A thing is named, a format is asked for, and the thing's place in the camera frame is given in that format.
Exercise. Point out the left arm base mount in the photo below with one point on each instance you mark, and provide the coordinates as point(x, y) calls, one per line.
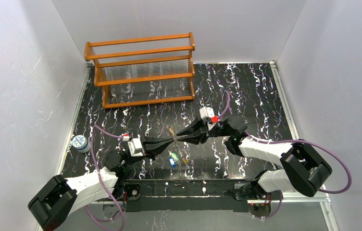
point(129, 191)

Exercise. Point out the green key tag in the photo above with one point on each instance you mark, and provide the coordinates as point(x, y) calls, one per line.
point(174, 156)

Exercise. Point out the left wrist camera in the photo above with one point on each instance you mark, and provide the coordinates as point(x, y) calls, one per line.
point(126, 137)

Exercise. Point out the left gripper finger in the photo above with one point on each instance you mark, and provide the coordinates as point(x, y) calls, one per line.
point(157, 142)
point(152, 152)

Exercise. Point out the orange wooden shelf rack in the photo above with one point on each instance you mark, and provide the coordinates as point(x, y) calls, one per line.
point(141, 71)

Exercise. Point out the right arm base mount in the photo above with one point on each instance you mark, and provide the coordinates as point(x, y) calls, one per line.
point(264, 203)

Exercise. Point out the blue key tag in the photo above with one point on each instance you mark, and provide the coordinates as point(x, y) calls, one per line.
point(172, 162)

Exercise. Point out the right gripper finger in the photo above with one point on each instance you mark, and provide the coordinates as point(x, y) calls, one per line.
point(194, 126)
point(193, 139)

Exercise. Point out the silver keyring holder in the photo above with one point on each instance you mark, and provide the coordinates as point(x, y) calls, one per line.
point(171, 132)

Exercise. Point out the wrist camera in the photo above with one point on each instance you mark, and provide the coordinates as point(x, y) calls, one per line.
point(207, 115)
point(126, 137)

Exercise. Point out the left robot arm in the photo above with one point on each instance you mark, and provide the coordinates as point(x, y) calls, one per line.
point(60, 196)

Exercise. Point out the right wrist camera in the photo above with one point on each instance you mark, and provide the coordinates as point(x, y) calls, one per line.
point(207, 115)

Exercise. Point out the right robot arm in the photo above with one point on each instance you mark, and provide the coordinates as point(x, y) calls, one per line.
point(300, 167)

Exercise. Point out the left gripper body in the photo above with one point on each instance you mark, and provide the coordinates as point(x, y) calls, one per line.
point(145, 146)

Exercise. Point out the blue white tape roll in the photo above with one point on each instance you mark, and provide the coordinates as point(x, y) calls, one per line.
point(81, 144)

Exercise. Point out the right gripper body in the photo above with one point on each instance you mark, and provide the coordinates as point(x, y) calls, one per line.
point(205, 131)

